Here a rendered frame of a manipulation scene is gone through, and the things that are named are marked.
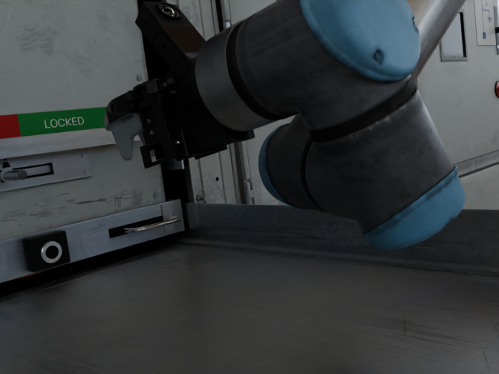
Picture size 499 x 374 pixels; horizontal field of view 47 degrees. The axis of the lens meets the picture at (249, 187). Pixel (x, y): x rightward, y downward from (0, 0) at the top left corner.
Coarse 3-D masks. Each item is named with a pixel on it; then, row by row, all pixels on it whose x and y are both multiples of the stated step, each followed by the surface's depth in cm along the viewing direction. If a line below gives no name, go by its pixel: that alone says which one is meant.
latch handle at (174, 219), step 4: (172, 216) 102; (176, 216) 101; (168, 220) 98; (172, 220) 98; (176, 220) 99; (152, 224) 95; (156, 224) 96; (160, 224) 96; (164, 224) 97; (168, 224) 97; (124, 228) 95; (128, 228) 94; (132, 228) 94; (136, 228) 94; (140, 228) 94; (144, 228) 94; (148, 228) 94; (152, 228) 95; (128, 232) 95; (132, 232) 94
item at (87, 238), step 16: (144, 208) 99; (160, 208) 101; (176, 208) 103; (80, 224) 90; (96, 224) 92; (112, 224) 94; (128, 224) 96; (144, 224) 99; (176, 224) 103; (0, 240) 81; (16, 240) 83; (80, 240) 90; (96, 240) 92; (112, 240) 94; (128, 240) 96; (144, 240) 99; (0, 256) 81; (16, 256) 83; (80, 256) 90; (0, 272) 81; (16, 272) 83; (32, 272) 84
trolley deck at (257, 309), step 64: (192, 256) 91; (256, 256) 86; (0, 320) 70; (64, 320) 67; (128, 320) 64; (192, 320) 61; (256, 320) 59; (320, 320) 56; (384, 320) 54; (448, 320) 52
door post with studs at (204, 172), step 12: (168, 0) 99; (180, 0) 101; (192, 0) 102; (192, 12) 102; (192, 24) 102; (216, 156) 106; (192, 168) 103; (204, 168) 104; (216, 168) 106; (192, 180) 103; (204, 180) 104; (216, 180) 106; (192, 192) 103; (204, 192) 104; (216, 192) 106
